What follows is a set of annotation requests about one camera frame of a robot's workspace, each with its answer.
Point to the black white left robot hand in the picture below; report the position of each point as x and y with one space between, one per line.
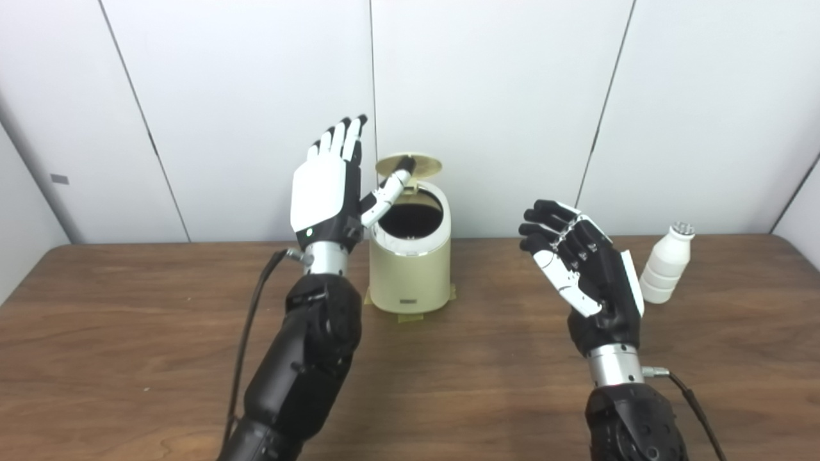
320 192

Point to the cream-colored round bin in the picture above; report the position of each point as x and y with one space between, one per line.
410 275

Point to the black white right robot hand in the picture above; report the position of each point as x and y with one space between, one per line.
605 282

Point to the cream round bin lid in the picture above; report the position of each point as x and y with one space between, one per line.
429 166

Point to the small white plastic bottle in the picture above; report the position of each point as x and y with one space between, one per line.
665 262

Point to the small grey wall label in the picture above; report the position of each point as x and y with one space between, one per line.
59 179

